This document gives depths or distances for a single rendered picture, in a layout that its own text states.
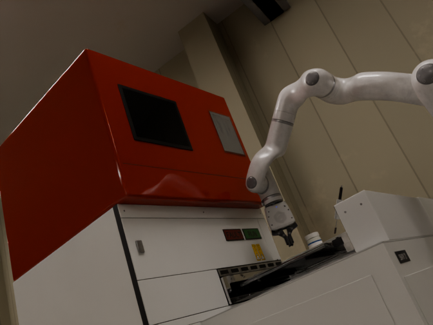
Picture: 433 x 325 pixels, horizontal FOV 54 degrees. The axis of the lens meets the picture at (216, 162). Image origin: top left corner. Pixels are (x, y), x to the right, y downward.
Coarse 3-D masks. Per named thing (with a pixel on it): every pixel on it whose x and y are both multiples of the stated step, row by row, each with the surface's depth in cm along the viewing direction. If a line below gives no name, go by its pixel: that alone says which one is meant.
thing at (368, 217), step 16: (368, 192) 112; (336, 208) 115; (352, 208) 112; (368, 208) 109; (384, 208) 115; (400, 208) 127; (416, 208) 142; (352, 224) 111; (368, 224) 109; (384, 224) 108; (400, 224) 119; (416, 224) 131; (432, 224) 147; (352, 240) 111; (368, 240) 108; (384, 240) 106
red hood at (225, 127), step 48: (48, 96) 165; (96, 96) 145; (144, 96) 163; (192, 96) 191; (48, 144) 161; (96, 144) 142; (144, 144) 149; (192, 144) 171; (240, 144) 201; (0, 192) 182; (48, 192) 158; (96, 192) 139; (144, 192) 136; (192, 192) 155; (240, 192) 179; (48, 240) 154
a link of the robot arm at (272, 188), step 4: (268, 168) 174; (268, 172) 172; (268, 176) 171; (272, 176) 172; (268, 180) 169; (272, 180) 171; (268, 184) 168; (272, 184) 170; (276, 184) 172; (268, 188) 168; (272, 188) 169; (276, 188) 170; (264, 192) 169; (268, 192) 168; (272, 192) 168; (276, 192) 169; (260, 196) 171; (264, 196) 169; (268, 196) 168
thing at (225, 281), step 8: (248, 272) 161; (256, 272) 165; (224, 280) 149; (232, 280) 152; (240, 280) 155; (288, 280) 181; (224, 288) 148; (264, 288) 164; (232, 296) 148; (240, 296) 151; (248, 296) 154
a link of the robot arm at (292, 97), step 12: (312, 72) 154; (324, 72) 153; (300, 84) 159; (312, 84) 153; (324, 84) 153; (288, 96) 168; (300, 96) 161; (312, 96) 158; (324, 96) 158; (276, 108) 171; (288, 108) 168; (288, 120) 169
